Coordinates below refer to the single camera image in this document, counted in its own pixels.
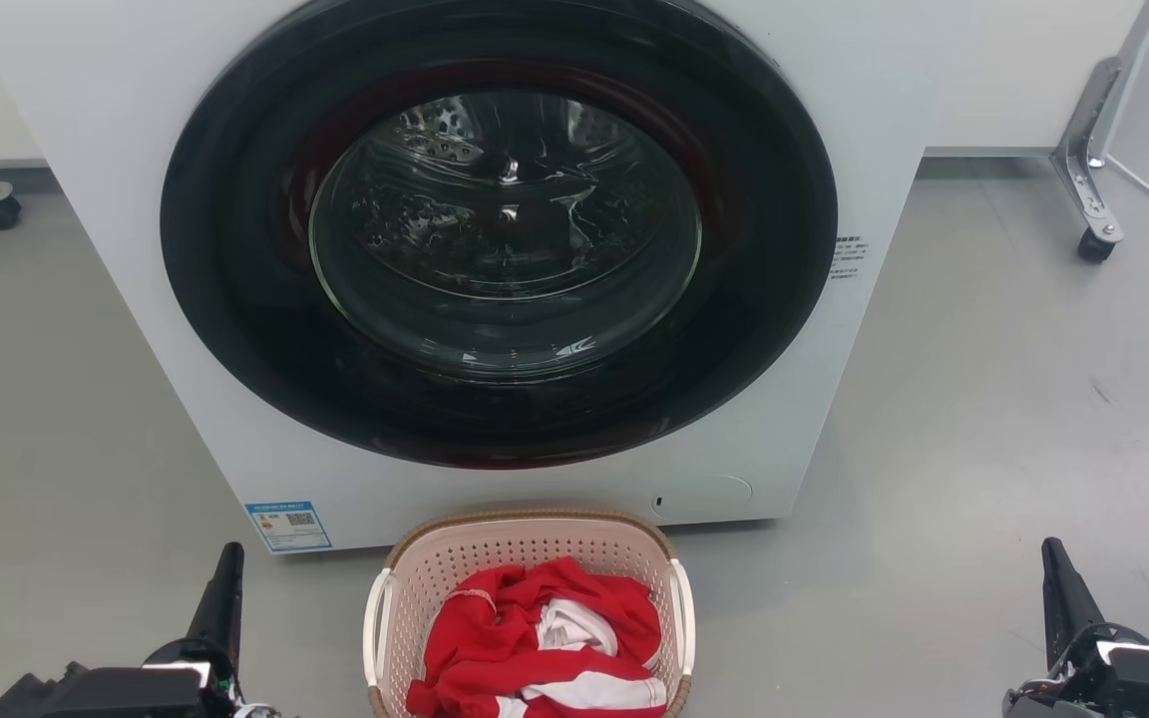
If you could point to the white front-load washing machine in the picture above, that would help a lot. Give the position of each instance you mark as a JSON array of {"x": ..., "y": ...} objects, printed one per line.
[{"x": 136, "y": 249}]

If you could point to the beige perforated plastic laundry basket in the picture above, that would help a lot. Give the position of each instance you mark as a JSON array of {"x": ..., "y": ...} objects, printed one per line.
[{"x": 535, "y": 543}]

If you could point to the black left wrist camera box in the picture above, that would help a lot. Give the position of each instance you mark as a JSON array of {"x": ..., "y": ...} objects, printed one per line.
[{"x": 96, "y": 696}]

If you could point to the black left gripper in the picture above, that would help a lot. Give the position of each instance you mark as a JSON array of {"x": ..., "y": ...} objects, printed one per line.
[{"x": 220, "y": 683}]

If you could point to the blue energy label sticker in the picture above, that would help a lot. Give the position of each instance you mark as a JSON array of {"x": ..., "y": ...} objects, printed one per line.
[{"x": 287, "y": 527}]

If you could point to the round black washing machine door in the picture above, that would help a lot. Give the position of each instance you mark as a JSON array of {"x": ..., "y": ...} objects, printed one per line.
[{"x": 235, "y": 249}]

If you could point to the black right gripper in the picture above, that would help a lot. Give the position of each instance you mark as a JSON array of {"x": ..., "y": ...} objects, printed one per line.
[{"x": 1073, "y": 693}]

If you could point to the tall grey metal stand leg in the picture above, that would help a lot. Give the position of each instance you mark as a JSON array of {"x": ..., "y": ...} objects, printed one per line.
[{"x": 1083, "y": 150}]

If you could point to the red and white garment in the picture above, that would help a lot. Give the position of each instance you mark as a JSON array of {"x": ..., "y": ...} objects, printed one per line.
[{"x": 495, "y": 638}]

